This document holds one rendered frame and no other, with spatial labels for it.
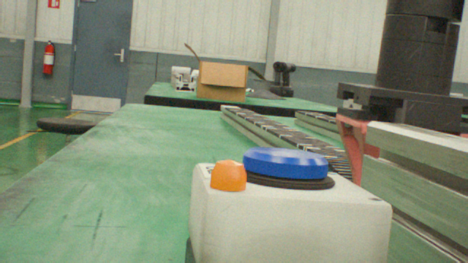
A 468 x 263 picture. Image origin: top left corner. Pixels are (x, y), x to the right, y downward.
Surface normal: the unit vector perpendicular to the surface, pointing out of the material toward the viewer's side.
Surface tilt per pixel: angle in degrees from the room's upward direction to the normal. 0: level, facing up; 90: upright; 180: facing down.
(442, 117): 92
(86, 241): 0
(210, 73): 68
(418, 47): 92
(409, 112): 92
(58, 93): 90
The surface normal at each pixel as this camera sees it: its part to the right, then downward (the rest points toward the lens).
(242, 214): 0.12, 0.10
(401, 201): -0.99, -0.08
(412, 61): -0.33, 0.07
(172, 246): 0.10, -0.99
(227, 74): 0.09, -0.27
